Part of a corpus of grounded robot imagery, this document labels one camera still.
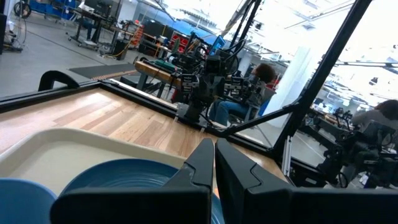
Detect white column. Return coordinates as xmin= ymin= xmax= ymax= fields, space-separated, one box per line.
xmin=263 ymin=46 xmax=315 ymax=129

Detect beige plastic tray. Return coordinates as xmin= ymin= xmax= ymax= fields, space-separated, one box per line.
xmin=0 ymin=127 xmax=188 ymax=197

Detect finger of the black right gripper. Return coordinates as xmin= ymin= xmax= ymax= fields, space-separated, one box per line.
xmin=181 ymin=73 xmax=200 ymax=95
xmin=224 ymin=76 xmax=244 ymax=96

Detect grey office chair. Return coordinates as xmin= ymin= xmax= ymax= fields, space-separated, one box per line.
xmin=356 ymin=120 xmax=398 ymax=164

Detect black floor mat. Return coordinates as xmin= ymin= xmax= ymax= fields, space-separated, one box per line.
xmin=68 ymin=63 xmax=138 ymax=80

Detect blue round plate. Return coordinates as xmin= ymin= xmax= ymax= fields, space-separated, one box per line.
xmin=60 ymin=158 xmax=225 ymax=224

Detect person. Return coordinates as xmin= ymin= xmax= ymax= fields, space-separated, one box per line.
xmin=350 ymin=99 xmax=398 ymax=141
xmin=209 ymin=62 xmax=278 ymax=126

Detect blue cup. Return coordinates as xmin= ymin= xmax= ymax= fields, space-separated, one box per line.
xmin=0 ymin=177 xmax=58 ymax=224

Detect black clamp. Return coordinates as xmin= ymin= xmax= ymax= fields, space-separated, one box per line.
xmin=37 ymin=69 xmax=81 ymax=92

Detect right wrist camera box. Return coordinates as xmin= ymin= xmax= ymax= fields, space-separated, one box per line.
xmin=204 ymin=55 xmax=223 ymax=75

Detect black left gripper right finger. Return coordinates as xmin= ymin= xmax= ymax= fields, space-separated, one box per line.
xmin=215 ymin=138 xmax=398 ymax=224

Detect red storage bins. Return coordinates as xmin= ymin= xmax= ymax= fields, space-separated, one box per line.
xmin=169 ymin=30 xmax=191 ymax=53

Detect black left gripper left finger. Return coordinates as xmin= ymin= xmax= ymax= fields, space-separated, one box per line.
xmin=49 ymin=138 xmax=216 ymax=224

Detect wooden workbench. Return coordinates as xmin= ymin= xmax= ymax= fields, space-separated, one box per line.
xmin=134 ymin=60 xmax=183 ymax=98

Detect black rolling table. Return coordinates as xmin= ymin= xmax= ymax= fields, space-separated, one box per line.
xmin=65 ymin=6 xmax=119 ymax=51

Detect black aluminium table frame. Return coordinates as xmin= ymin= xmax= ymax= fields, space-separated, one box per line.
xmin=0 ymin=0 xmax=374 ymax=178

